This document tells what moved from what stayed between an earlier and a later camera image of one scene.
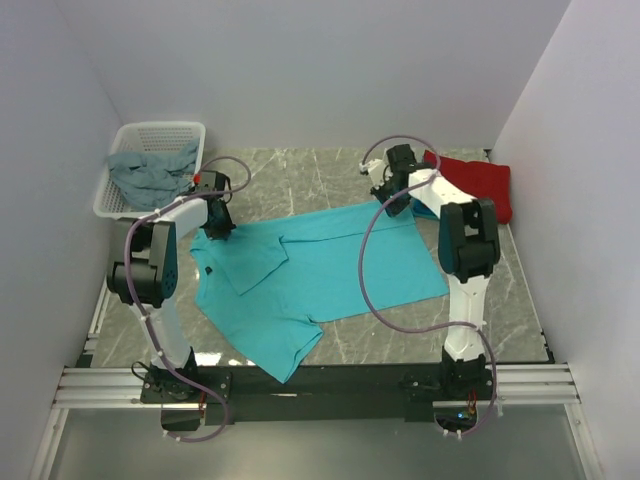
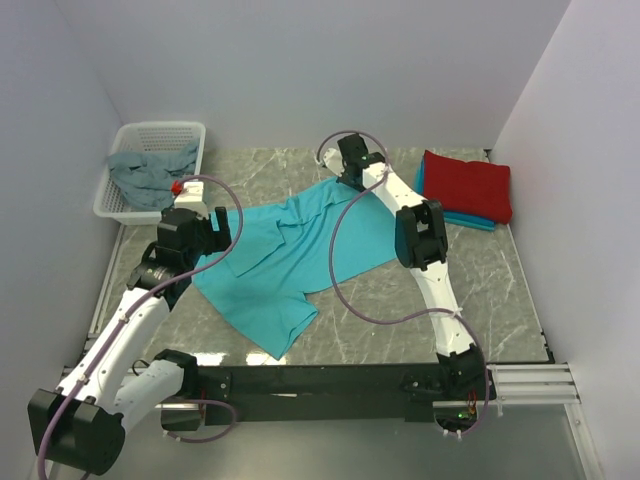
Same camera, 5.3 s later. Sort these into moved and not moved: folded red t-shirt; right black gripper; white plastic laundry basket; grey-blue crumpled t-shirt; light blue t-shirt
Moved: light blue t-shirt; right black gripper
Not moved: white plastic laundry basket; folded red t-shirt; grey-blue crumpled t-shirt
